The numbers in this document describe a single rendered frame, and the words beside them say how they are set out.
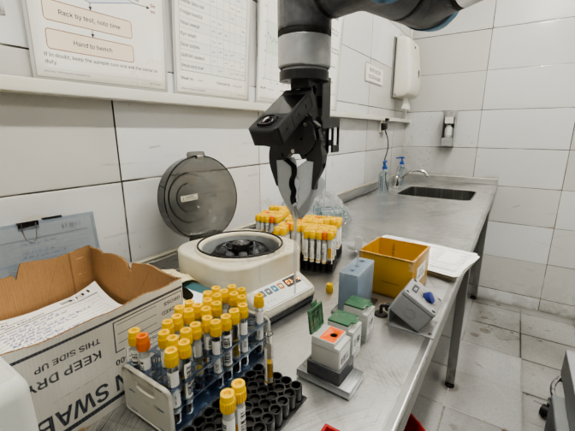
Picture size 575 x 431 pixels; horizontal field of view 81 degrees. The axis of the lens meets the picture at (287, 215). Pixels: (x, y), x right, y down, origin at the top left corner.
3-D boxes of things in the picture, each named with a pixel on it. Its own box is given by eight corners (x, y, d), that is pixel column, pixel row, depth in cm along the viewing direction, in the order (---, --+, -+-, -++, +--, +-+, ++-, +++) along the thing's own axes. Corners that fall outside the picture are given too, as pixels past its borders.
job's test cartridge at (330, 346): (337, 384, 50) (339, 345, 48) (310, 371, 52) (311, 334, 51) (349, 369, 53) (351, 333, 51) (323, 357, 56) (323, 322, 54)
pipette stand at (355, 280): (363, 324, 68) (365, 278, 65) (330, 315, 71) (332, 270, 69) (377, 303, 76) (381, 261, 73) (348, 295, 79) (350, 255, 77)
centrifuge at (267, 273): (250, 338, 63) (248, 277, 60) (168, 289, 82) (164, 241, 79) (326, 294, 80) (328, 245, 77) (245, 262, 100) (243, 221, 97)
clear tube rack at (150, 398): (173, 443, 42) (168, 393, 40) (126, 407, 47) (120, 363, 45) (271, 354, 58) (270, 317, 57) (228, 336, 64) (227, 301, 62)
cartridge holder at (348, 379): (349, 401, 48) (350, 380, 47) (296, 376, 53) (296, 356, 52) (364, 379, 53) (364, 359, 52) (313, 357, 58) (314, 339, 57)
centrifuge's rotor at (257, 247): (236, 289, 70) (235, 256, 69) (195, 269, 81) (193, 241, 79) (287, 268, 81) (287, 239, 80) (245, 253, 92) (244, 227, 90)
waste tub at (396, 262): (410, 304, 75) (414, 262, 73) (355, 288, 83) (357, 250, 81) (427, 283, 86) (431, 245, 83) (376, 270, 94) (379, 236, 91)
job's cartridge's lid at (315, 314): (309, 306, 50) (305, 305, 50) (312, 336, 51) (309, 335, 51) (322, 296, 53) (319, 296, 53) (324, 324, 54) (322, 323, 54)
